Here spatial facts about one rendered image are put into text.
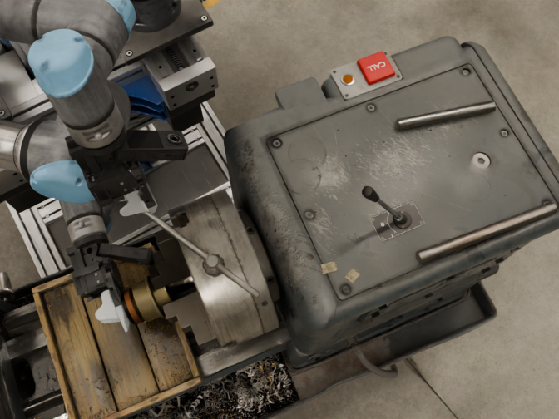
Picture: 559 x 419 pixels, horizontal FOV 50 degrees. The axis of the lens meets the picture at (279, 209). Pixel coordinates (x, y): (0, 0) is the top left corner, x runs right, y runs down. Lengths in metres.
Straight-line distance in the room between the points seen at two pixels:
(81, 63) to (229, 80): 1.98
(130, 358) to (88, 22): 0.85
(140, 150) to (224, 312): 0.38
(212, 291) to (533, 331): 1.66
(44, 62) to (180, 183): 1.55
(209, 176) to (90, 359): 1.03
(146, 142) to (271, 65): 1.90
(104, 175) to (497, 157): 0.74
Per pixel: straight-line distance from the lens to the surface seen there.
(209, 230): 1.13
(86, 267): 1.28
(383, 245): 1.11
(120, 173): 0.91
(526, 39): 3.09
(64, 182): 1.03
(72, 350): 1.50
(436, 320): 1.85
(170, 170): 2.32
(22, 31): 0.91
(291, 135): 1.18
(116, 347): 1.47
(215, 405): 1.71
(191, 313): 1.23
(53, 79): 0.78
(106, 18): 0.86
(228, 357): 1.45
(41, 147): 1.06
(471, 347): 2.44
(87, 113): 0.82
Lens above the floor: 2.30
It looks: 70 degrees down
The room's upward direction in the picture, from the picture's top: 2 degrees clockwise
